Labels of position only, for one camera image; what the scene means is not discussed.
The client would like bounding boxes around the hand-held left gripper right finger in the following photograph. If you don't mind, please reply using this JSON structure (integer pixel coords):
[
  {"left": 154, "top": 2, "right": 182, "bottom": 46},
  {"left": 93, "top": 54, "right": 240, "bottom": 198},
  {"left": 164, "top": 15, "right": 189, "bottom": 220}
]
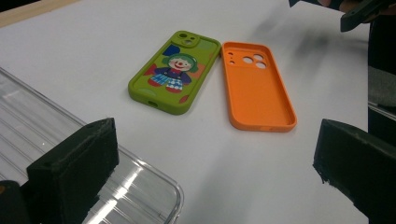
[{"left": 312, "top": 119, "right": 396, "bottom": 224}]

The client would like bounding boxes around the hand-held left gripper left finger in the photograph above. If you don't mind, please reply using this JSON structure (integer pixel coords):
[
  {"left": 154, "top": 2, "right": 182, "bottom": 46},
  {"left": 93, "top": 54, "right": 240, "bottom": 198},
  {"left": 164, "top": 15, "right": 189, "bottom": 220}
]
[{"left": 26, "top": 117, "right": 120, "bottom": 224}]

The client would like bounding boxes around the white table mat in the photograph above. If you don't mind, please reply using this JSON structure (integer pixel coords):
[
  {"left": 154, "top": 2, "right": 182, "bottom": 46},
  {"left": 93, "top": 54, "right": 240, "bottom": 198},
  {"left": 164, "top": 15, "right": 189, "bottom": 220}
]
[{"left": 0, "top": 0, "right": 372, "bottom": 224}]

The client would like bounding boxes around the clear plastic tray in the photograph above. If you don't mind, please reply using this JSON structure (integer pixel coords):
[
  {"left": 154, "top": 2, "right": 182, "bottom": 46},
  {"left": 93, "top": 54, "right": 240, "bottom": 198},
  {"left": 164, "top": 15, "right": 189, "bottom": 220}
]
[{"left": 0, "top": 66, "right": 185, "bottom": 224}]

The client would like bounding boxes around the green clown phone case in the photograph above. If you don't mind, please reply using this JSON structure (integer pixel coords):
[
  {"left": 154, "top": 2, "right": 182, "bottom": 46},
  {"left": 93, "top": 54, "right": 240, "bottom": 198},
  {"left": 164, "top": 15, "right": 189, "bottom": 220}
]
[{"left": 127, "top": 30, "right": 222, "bottom": 116}]

